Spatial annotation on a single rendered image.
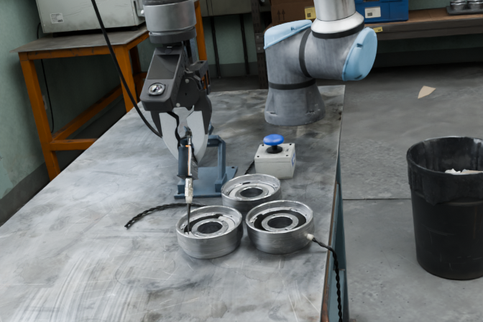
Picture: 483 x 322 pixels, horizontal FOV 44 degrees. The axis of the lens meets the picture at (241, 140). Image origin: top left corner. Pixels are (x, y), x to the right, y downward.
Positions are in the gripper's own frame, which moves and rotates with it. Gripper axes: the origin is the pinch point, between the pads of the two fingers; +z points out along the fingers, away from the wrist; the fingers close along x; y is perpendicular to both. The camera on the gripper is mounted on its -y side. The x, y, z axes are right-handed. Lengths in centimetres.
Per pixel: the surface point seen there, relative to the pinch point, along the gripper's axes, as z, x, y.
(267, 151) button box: 8.5, -9.2, 21.4
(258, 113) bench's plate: 13, -2, 59
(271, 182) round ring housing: 10.2, -11.1, 11.0
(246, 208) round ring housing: 10.5, -7.9, 2.0
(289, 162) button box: 9.7, -13.7, 18.6
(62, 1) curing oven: -3, 121, 208
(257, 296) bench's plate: 13.1, -12.6, -18.6
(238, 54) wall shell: 76, 70, 401
